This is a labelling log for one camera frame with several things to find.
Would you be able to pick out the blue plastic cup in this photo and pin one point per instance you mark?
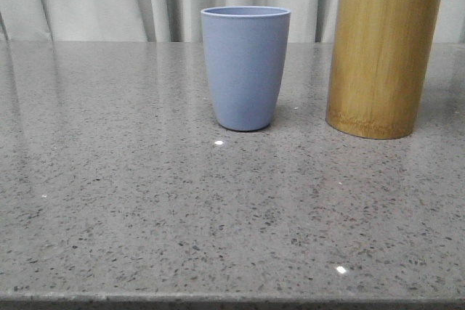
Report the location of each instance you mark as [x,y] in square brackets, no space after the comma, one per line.
[245,51]

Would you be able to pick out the bamboo cylinder holder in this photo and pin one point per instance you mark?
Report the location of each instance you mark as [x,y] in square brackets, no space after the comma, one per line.
[380,56]

